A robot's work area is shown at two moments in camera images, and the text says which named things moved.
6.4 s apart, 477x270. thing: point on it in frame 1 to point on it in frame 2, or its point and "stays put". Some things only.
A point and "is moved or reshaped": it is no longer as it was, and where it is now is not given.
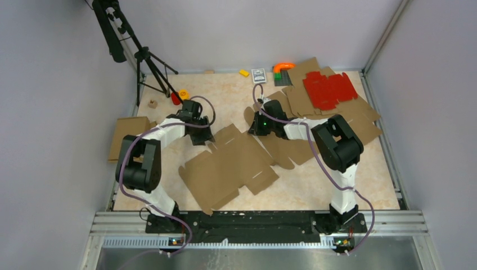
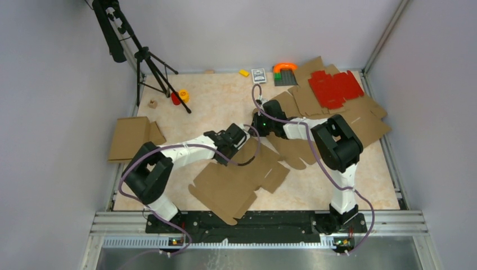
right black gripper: x=255 y=129 stays put
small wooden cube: x=152 y=103 stays put
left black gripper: x=205 y=135 to x=222 y=161
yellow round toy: x=184 y=94 stays put
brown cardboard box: x=235 y=161 is moved or reshaped
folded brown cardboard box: x=130 y=126 stays put
